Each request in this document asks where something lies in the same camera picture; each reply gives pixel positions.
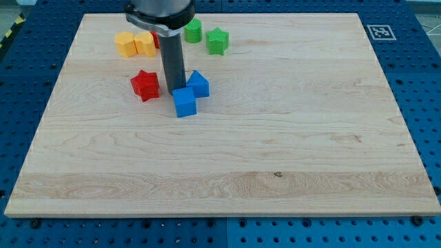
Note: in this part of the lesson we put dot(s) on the blue cube block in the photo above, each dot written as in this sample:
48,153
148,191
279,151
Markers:
185,102

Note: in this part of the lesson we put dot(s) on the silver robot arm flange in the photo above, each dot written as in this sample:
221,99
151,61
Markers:
164,17

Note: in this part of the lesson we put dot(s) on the green star block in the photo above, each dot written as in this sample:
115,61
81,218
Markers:
217,41

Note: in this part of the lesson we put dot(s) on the red star block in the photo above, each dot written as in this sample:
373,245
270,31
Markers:
146,85

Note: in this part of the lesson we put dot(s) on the blue triangular prism block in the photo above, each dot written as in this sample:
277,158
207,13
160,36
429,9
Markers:
199,84

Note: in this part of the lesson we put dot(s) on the light wooden board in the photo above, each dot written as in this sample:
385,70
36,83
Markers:
300,122

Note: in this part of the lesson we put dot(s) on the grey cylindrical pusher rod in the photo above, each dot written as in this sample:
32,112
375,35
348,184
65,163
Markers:
173,62

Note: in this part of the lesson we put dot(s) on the green rounded block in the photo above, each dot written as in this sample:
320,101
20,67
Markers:
193,31

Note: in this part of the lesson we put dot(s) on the small red block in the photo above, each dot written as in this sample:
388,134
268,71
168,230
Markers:
155,38

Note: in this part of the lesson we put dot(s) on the yellow heart block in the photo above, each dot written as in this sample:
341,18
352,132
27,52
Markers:
145,44

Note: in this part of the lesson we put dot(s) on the yellow pentagon block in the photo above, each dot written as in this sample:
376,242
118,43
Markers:
125,44

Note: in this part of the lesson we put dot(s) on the white fiducial marker tag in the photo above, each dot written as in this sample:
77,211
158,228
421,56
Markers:
379,32

